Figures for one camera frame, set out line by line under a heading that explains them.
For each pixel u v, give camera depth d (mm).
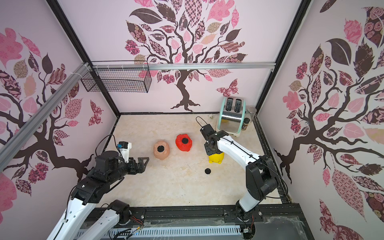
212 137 622
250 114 1031
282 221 722
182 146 915
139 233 696
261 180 445
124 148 610
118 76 947
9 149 499
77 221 423
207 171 899
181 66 931
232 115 952
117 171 560
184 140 937
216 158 870
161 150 897
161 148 899
